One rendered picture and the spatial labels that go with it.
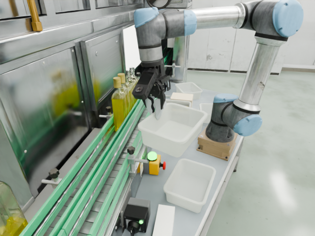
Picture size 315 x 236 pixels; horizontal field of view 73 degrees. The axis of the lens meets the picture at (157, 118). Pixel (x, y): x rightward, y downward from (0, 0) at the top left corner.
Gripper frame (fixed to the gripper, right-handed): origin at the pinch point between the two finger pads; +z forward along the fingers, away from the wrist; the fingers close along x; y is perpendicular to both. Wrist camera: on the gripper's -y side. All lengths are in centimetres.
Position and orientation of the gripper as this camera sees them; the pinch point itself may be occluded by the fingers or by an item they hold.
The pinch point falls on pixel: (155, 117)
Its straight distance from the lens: 77.5
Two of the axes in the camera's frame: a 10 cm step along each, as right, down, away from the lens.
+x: -8.6, -1.3, 4.9
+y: 4.9, -4.3, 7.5
